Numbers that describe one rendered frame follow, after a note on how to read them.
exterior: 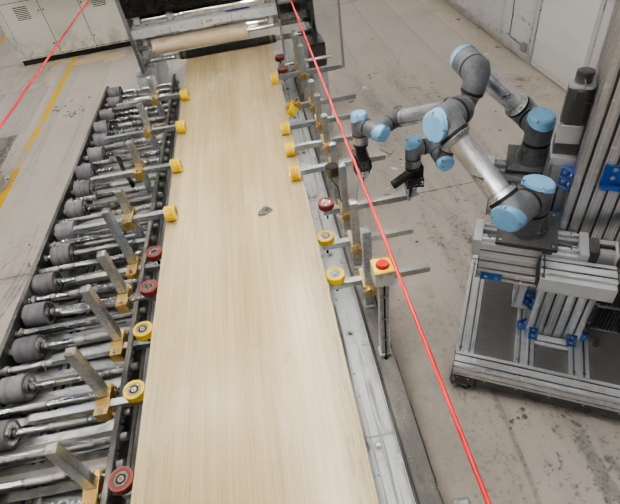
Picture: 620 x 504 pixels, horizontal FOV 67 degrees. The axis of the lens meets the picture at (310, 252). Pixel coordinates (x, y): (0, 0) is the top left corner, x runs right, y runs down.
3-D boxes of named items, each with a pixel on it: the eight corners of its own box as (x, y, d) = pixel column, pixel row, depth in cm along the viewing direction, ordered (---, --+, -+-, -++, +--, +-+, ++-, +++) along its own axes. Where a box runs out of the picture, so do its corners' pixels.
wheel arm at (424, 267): (427, 267, 210) (428, 261, 207) (430, 273, 208) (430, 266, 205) (331, 286, 209) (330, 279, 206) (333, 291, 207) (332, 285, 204)
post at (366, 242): (372, 304, 216) (368, 224, 183) (374, 309, 213) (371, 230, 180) (365, 305, 216) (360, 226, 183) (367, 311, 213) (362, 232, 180)
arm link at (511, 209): (549, 208, 169) (455, 90, 173) (525, 229, 163) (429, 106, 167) (525, 220, 180) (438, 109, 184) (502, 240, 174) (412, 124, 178)
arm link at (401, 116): (483, 83, 175) (393, 103, 217) (464, 95, 171) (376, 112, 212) (490, 113, 180) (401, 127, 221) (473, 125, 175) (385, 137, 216)
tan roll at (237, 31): (308, 24, 406) (306, 8, 397) (310, 28, 397) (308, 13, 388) (144, 53, 403) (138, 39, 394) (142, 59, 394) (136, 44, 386)
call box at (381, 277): (390, 271, 166) (389, 255, 161) (395, 285, 161) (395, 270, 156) (370, 275, 166) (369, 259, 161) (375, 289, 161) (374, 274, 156)
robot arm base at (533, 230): (548, 217, 191) (554, 197, 184) (547, 242, 181) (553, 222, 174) (508, 212, 196) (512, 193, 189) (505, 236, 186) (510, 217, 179)
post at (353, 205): (361, 272, 237) (355, 196, 204) (362, 277, 235) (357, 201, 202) (354, 274, 237) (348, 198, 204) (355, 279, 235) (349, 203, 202)
